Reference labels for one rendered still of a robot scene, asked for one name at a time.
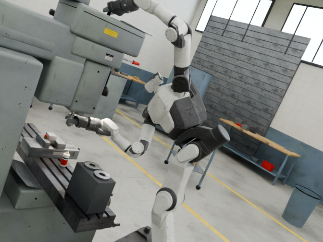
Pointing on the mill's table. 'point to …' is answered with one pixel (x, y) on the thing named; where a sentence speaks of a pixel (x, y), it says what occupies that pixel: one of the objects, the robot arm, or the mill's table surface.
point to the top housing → (99, 27)
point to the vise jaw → (59, 144)
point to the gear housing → (96, 52)
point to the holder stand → (90, 187)
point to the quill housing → (90, 87)
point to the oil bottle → (65, 159)
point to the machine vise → (46, 148)
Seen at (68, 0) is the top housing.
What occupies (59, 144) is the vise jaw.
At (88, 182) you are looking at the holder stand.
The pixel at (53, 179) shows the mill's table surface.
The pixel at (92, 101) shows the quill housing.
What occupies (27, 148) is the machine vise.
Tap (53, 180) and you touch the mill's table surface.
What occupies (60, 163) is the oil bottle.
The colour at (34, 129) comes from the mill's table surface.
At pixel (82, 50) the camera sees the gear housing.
